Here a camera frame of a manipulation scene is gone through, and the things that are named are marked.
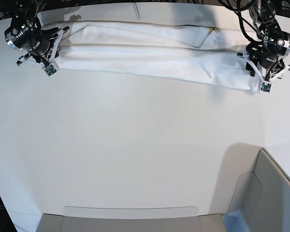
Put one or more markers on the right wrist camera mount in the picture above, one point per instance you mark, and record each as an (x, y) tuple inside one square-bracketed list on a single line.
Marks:
[(49, 68)]

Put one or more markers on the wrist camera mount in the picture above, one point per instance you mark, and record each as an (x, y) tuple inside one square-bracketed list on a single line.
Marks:
[(263, 85), (49, 68)]

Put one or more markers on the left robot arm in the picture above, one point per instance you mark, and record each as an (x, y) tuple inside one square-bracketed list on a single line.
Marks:
[(268, 44)]

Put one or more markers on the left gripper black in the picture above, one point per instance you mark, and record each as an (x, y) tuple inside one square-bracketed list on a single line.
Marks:
[(264, 57)]

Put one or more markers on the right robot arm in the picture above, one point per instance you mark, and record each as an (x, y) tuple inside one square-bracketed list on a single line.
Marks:
[(25, 32)]

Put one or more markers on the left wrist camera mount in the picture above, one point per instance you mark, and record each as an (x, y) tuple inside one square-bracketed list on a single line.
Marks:
[(263, 85)]

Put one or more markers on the white t-shirt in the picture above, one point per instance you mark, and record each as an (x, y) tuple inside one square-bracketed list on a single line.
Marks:
[(197, 54)]

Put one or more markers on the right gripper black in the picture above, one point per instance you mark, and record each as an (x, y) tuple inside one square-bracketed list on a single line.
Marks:
[(42, 45)]

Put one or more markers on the beige cardboard box right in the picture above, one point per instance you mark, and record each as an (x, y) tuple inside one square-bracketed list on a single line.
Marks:
[(261, 200)]

